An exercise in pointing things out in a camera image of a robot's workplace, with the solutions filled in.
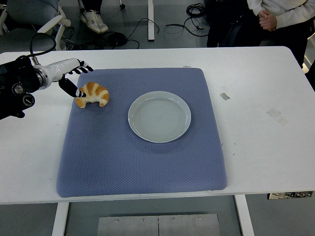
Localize pale grey round plate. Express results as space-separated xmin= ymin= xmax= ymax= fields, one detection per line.
xmin=127 ymin=90 xmax=192 ymax=144

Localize blue quilted mat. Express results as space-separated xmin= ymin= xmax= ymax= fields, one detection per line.
xmin=56 ymin=67 xmax=228 ymax=199

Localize white table leg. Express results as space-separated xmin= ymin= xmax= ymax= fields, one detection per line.
xmin=51 ymin=202 xmax=70 ymax=236
xmin=234 ymin=194 xmax=255 ymax=236

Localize croissant bread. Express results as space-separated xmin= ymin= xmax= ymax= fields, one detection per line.
xmin=75 ymin=82 xmax=110 ymax=108

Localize black floor cable bundle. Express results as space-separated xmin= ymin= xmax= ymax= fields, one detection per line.
xmin=63 ymin=18 xmax=160 ymax=51

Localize clear tape piece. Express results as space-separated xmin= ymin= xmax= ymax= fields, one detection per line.
xmin=267 ymin=108 xmax=288 ymax=126

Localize person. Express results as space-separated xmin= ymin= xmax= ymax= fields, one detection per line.
xmin=206 ymin=0 xmax=315 ymax=69

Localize white background desk leg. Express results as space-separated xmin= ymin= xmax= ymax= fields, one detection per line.
xmin=147 ymin=0 xmax=155 ymax=42

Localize person's foot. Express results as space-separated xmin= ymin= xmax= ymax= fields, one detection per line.
xmin=79 ymin=9 xmax=109 ymax=34

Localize person's leg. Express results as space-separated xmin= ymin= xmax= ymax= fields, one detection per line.
xmin=78 ymin=0 xmax=103 ymax=14

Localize grey metal plate with screws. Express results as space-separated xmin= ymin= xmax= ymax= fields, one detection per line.
xmin=96 ymin=213 xmax=221 ymax=236

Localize black floor cable coil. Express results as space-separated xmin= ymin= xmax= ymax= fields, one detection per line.
xmin=164 ymin=2 xmax=210 ymax=37

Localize black white label sticker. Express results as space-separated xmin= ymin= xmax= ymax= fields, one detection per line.
xmin=267 ymin=191 xmax=314 ymax=200

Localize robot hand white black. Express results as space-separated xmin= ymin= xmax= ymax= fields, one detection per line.
xmin=45 ymin=58 xmax=94 ymax=99

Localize white grey office chair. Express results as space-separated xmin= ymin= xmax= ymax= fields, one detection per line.
xmin=0 ymin=0 xmax=72 ymax=52

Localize person's left hand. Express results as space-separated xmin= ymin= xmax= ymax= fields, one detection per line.
xmin=259 ymin=13 xmax=278 ymax=31

